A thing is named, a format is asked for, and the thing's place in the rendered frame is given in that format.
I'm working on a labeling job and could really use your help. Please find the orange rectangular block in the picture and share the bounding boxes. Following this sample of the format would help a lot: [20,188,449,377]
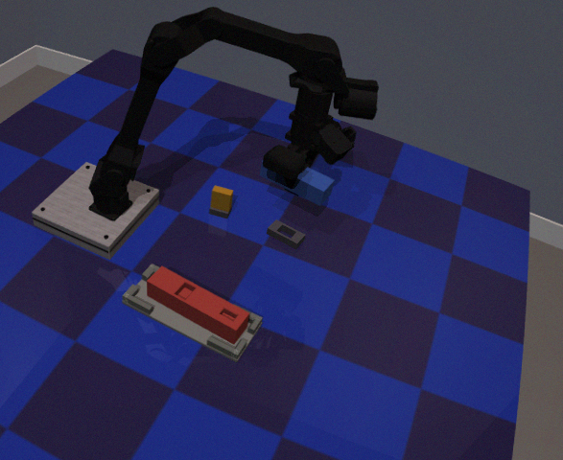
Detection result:
[210,185,233,212]

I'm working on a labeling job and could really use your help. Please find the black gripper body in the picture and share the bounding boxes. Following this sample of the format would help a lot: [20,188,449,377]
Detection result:
[263,109,331,179]

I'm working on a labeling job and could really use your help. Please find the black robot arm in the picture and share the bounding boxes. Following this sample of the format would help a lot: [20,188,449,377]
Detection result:
[88,7,379,221]

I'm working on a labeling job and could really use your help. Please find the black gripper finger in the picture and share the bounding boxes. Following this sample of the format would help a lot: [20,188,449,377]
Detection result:
[305,150,319,168]
[284,163,310,189]

